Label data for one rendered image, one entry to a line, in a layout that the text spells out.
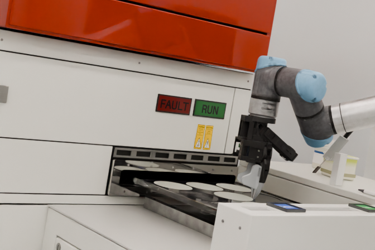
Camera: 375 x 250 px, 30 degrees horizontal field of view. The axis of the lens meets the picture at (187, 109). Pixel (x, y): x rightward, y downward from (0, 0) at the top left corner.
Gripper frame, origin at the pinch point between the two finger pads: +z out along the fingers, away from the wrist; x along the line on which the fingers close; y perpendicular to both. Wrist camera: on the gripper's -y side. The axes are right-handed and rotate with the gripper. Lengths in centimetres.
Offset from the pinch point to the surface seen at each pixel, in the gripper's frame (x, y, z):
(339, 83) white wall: -260, -139, -37
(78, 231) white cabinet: 12.1, 45.1, 11.6
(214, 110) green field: -22.5, 8.7, -18.6
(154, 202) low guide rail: -7.4, 24.7, 6.7
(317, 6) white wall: -245, -109, -82
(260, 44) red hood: -22.4, -1.8, -39.3
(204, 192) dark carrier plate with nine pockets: 0.3, 13.9, 1.2
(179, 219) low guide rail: 2.6, 19.8, 8.1
